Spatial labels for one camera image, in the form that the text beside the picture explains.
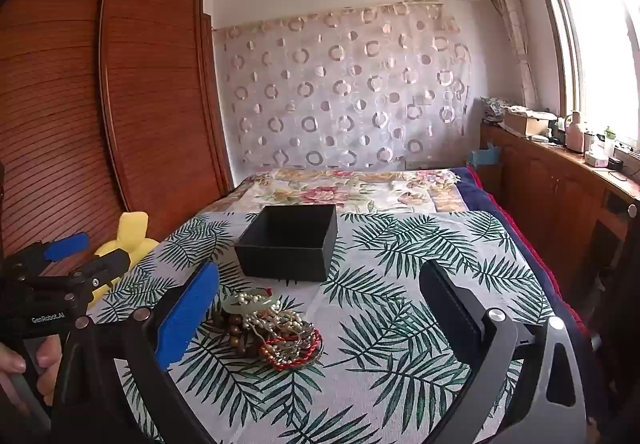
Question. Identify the pale green jade bangle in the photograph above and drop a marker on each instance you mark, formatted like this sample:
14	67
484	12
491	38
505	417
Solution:
235	308

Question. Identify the yellow plush toy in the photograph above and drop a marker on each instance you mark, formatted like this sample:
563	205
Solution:
131	236

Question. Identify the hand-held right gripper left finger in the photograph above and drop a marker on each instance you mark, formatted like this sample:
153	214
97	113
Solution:
187	324

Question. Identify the brown slatted wooden wardrobe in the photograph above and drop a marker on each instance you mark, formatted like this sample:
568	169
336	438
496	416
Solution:
150	99

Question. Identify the window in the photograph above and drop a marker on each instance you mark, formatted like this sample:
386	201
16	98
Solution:
595	49

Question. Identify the long wooden cabinet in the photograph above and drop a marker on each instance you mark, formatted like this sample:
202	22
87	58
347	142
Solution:
550	194

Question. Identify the small black device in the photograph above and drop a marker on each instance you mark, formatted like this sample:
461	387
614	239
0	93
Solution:
615	164

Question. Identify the black box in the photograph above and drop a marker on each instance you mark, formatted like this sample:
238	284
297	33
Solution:
285	256

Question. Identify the palm leaf print cloth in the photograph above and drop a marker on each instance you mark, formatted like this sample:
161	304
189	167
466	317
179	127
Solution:
380	274

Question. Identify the green-capped bottle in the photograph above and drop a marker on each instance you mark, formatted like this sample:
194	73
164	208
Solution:
609	141

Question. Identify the pink jug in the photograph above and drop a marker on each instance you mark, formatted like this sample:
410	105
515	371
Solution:
575	134

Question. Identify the patterned cloth pile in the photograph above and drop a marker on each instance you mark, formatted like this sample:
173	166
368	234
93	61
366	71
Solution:
494	105

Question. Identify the white tissue box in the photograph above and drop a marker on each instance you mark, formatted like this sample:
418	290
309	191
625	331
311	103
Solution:
597	159

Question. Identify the white cup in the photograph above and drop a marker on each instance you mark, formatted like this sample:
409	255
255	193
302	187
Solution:
589	143

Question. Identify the person's left hand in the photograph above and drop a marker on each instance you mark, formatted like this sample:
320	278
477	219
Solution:
46	358

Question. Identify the blue bag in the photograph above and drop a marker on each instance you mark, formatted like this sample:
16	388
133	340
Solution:
484	156

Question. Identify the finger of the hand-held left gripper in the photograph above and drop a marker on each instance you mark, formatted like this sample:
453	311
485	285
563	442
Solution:
65	246
107	268

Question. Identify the open cardboard box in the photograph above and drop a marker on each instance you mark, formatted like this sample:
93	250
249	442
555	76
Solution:
525	124

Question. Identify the navy blue blanket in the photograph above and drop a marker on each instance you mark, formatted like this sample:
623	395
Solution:
492	196

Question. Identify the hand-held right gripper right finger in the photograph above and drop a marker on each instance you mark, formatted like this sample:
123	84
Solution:
447	314

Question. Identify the small pearl strand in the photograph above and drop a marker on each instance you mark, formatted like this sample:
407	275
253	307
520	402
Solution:
292	324

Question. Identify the floral blanket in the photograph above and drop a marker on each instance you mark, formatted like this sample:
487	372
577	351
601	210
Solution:
330	191

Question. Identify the white wrapped pipe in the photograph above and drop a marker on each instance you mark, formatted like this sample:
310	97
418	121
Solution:
510	19

